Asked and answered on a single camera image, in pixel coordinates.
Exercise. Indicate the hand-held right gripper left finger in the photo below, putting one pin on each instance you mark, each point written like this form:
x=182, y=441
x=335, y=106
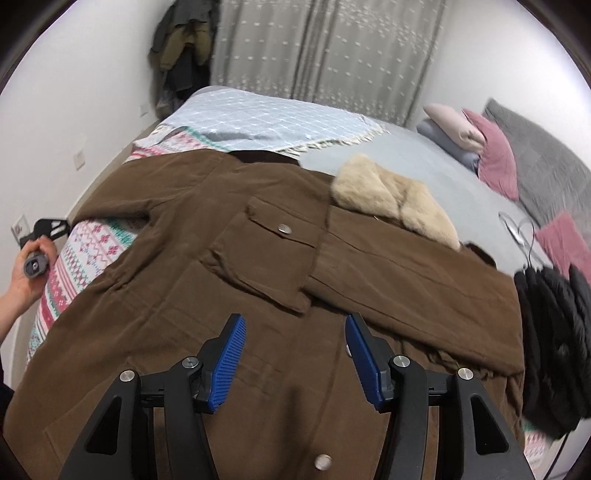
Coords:
x=226, y=364

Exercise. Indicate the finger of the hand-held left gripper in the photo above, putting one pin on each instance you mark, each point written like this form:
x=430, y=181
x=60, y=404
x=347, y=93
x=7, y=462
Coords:
x=46, y=228

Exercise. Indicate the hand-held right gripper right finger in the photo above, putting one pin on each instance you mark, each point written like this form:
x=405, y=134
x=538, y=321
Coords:
x=362, y=364

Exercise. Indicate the brown coat with fur collar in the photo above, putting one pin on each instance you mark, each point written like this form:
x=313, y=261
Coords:
x=184, y=277

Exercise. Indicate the person's left forearm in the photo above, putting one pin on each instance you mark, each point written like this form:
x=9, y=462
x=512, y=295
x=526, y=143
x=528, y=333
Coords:
x=9, y=321

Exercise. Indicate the hanging dark grey clothes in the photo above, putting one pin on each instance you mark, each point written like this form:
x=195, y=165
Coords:
x=180, y=83

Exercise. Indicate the person's left hand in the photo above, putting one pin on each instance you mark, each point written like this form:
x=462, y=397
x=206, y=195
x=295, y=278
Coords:
x=23, y=286

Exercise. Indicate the red green patterned blanket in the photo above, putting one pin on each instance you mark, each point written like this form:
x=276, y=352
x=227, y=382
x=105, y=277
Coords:
x=92, y=249

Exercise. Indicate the black puffer jacket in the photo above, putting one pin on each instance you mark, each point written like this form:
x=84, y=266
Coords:
x=554, y=346

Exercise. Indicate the hanging olive jacket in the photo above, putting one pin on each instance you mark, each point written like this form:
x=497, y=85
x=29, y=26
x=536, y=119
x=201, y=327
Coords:
x=178, y=46

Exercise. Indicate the pink quilted cushion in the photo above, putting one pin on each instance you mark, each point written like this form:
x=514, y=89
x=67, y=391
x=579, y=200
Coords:
x=565, y=242

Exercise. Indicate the grey blue pillow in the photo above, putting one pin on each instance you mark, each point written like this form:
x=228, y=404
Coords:
x=443, y=138

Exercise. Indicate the dusky pink pillow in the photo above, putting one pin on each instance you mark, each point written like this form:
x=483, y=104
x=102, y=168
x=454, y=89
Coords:
x=496, y=157

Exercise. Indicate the light blue checked blanket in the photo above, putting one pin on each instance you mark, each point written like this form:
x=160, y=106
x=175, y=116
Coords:
x=277, y=120

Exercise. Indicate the beige pink pillow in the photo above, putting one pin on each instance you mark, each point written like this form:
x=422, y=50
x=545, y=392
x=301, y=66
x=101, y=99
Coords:
x=450, y=122

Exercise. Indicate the grey quilted cover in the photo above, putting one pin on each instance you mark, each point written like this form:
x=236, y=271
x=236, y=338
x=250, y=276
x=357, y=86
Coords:
x=545, y=161

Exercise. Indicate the grey patterned curtain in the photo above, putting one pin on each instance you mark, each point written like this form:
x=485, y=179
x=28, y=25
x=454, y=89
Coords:
x=323, y=55

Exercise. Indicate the white wall socket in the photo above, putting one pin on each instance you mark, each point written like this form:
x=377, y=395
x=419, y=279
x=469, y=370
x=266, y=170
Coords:
x=80, y=159
x=19, y=226

